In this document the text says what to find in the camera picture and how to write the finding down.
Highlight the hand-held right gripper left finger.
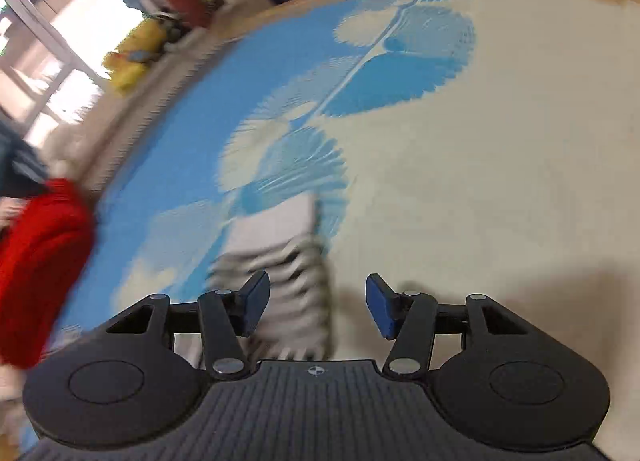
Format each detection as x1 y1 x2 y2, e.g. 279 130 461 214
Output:
103 271 272 381

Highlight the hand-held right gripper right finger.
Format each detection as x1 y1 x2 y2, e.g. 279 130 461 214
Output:
366 273 541 376

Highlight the black white striped hooded top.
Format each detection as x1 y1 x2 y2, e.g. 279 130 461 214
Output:
175 193 336 367

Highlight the blue leaf printed bed mat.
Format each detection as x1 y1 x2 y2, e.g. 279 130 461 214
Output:
50 0 640 372

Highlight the red blanket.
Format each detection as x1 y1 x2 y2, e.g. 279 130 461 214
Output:
0 178 98 369

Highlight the white fluffy plush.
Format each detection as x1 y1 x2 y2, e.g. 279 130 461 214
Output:
44 127 90 182

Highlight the yellow plush toy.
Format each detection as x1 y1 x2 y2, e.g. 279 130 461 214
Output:
102 52 151 96
117 20 170 56

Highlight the dark teal shark plush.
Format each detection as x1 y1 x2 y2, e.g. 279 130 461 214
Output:
0 118 51 196

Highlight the window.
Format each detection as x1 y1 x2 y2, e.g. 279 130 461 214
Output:
0 0 121 142

